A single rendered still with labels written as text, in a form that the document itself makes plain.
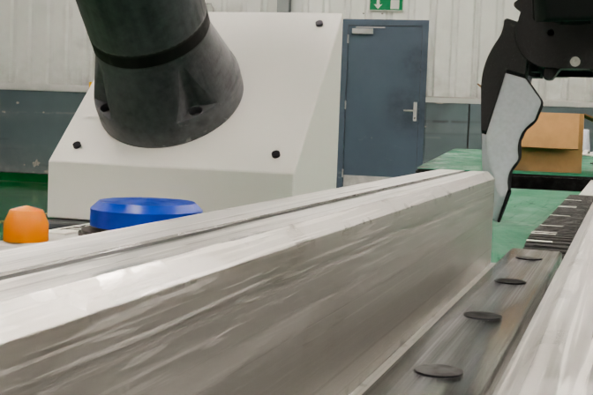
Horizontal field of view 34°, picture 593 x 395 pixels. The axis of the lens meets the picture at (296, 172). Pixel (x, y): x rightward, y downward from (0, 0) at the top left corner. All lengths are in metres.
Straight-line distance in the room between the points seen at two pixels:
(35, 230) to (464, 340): 0.17
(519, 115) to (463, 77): 10.77
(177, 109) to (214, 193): 0.09
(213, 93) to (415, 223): 0.69
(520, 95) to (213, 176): 0.39
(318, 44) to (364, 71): 10.43
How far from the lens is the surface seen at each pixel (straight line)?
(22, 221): 0.34
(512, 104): 0.62
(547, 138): 2.53
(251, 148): 0.93
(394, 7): 11.49
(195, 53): 0.93
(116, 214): 0.34
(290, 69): 1.02
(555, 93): 11.38
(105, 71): 0.95
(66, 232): 0.36
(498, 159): 0.62
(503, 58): 0.62
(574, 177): 2.44
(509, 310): 0.26
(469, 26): 11.43
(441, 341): 0.22
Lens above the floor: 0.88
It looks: 3 degrees down
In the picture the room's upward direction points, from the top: 2 degrees clockwise
